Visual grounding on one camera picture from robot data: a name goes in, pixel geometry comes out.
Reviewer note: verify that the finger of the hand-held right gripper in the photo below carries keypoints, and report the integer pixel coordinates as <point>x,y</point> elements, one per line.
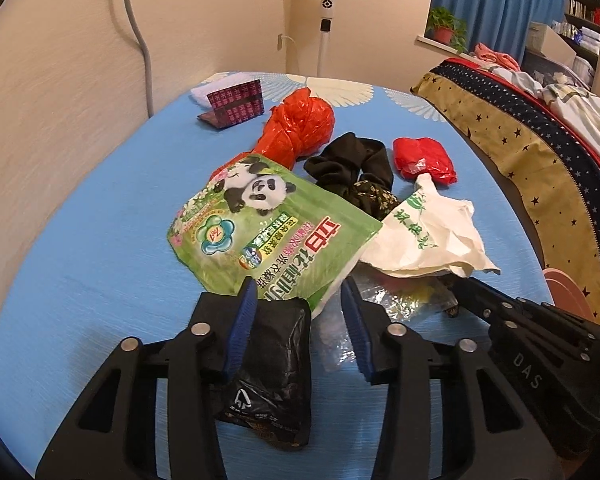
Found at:
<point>490,295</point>

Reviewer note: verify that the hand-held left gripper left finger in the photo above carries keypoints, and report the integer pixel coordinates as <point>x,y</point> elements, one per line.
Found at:
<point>240,320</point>

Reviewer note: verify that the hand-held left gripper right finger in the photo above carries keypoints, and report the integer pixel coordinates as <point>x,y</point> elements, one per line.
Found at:
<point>352,320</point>

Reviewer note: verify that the black plastic packet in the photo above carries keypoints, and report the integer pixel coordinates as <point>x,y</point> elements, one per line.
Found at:
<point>275,360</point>

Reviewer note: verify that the black floral cloth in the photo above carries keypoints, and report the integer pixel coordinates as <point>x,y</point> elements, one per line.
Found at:
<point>350,165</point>

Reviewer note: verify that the large red plastic bag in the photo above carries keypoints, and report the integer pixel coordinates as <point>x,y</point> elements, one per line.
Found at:
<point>295,125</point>

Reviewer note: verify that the pale purple foam net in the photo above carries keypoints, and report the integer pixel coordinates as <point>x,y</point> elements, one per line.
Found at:
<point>205,91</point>

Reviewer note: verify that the clear plastic bag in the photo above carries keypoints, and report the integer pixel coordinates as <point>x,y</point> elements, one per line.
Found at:
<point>400,300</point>

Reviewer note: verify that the white green-printed plastic bag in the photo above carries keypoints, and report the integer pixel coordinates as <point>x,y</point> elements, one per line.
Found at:
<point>425,235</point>

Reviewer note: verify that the green panda detergent pouch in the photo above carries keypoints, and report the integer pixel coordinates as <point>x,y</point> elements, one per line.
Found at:
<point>260,225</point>

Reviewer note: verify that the starry navy and yellow bedsheet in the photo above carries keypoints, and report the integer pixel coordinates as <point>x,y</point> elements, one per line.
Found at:
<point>530,160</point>

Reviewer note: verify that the small red plastic bag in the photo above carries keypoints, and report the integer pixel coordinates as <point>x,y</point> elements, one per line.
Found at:
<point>422,157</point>

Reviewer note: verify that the plaid quilt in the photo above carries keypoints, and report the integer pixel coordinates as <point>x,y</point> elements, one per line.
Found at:
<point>580,105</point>

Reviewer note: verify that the dark red patterned box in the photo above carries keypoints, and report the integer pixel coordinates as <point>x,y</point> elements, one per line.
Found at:
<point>235,105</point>

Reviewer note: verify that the pink cloth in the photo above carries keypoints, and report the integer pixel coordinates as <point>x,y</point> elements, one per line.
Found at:
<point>495,55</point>

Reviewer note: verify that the white window sill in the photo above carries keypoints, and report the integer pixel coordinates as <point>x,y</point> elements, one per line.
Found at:
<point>430,43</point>

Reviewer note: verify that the cardboard box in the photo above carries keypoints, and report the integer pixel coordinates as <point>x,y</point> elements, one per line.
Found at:
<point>545,37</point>

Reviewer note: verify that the potted green plant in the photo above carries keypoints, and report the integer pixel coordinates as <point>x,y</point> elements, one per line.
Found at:
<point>445,35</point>

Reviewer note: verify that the wooden shelf with items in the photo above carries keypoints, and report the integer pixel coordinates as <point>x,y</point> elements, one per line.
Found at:
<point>580,35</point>

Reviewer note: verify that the blue curtain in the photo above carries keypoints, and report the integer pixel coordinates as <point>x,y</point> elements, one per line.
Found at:
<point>490,0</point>

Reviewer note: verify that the white standing fan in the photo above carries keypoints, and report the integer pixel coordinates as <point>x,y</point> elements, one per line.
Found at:
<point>326,5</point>

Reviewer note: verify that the white wall socket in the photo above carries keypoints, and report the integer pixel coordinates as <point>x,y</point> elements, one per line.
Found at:
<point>282,41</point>

